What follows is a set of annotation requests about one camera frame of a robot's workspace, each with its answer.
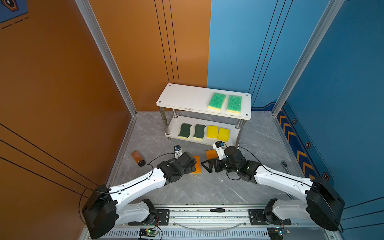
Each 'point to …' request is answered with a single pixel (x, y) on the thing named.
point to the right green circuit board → (275, 233)
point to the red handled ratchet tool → (284, 164)
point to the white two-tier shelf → (197, 99)
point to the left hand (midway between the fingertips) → (187, 163)
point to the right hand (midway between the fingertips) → (206, 162)
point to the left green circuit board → (148, 232)
